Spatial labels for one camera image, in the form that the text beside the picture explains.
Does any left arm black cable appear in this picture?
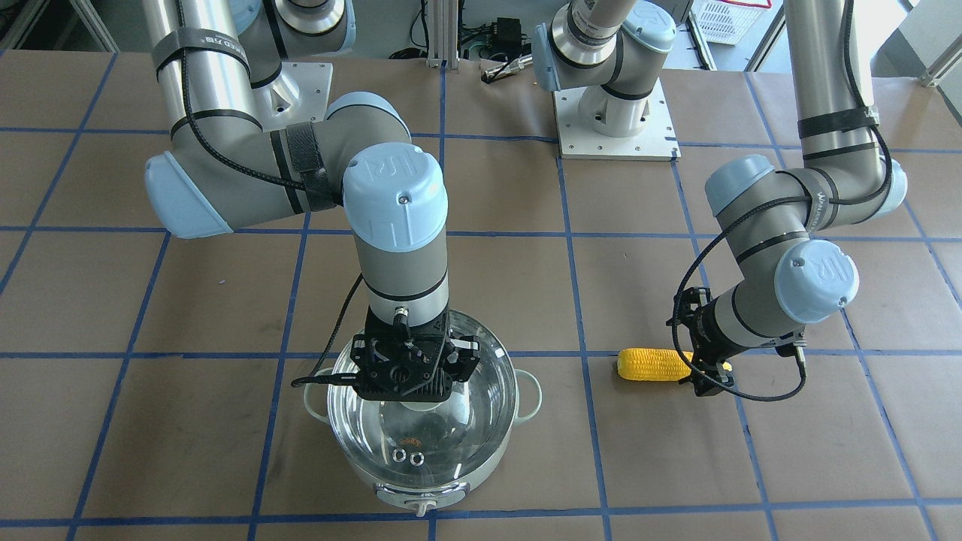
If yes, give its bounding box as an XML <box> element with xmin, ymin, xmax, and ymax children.
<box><xmin>667</xmin><ymin>0</ymin><xmax>895</xmax><ymax>400</ymax></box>

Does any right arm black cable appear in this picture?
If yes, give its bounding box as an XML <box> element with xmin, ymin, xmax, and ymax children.
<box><xmin>169</xmin><ymin>0</ymin><xmax>410</xmax><ymax>388</ymax></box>

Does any white plastic basket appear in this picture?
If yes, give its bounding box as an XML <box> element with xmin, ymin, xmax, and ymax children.
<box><xmin>690</xmin><ymin>1</ymin><xmax>773</xmax><ymax>45</ymax></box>

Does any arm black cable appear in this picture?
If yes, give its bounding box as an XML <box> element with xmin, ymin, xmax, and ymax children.
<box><xmin>169</xmin><ymin>0</ymin><xmax>410</xmax><ymax>388</ymax></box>
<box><xmin>667</xmin><ymin>0</ymin><xmax>895</xmax><ymax>400</ymax></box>

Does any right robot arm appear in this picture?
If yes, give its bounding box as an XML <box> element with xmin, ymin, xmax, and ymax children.
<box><xmin>144</xmin><ymin>1</ymin><xmax>450</xmax><ymax>384</ymax></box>

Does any aluminium frame post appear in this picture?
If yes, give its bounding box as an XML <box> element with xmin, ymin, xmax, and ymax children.
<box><xmin>424</xmin><ymin>0</ymin><xmax>460</xmax><ymax>71</ymax></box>

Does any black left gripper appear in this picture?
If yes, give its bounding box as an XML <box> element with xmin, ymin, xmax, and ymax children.
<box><xmin>666</xmin><ymin>286</ymin><xmax>741</xmax><ymax>397</ymax></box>

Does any black power adapter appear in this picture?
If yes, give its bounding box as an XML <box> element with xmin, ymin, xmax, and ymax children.
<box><xmin>491</xmin><ymin>17</ymin><xmax>523</xmax><ymax>50</ymax></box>

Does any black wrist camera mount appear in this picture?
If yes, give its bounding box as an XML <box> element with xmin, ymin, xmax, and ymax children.
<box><xmin>348</xmin><ymin>334</ymin><xmax>453</xmax><ymax>403</ymax></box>

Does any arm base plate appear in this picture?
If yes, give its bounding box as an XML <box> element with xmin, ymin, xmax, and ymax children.
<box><xmin>552</xmin><ymin>80</ymin><xmax>681</xmax><ymax>162</ymax></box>
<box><xmin>253</xmin><ymin>62</ymin><xmax>334</xmax><ymax>131</ymax></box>

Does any yellow corn cob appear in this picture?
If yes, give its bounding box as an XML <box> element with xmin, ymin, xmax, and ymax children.
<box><xmin>616</xmin><ymin>347</ymin><xmax>734</xmax><ymax>385</ymax></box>

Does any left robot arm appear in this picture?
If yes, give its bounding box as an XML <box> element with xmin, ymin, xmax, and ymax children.
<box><xmin>667</xmin><ymin>1</ymin><xmax>907</xmax><ymax>396</ymax></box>

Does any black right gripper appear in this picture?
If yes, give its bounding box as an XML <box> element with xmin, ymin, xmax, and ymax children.
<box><xmin>365</xmin><ymin>306</ymin><xmax>480</xmax><ymax>381</ymax></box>

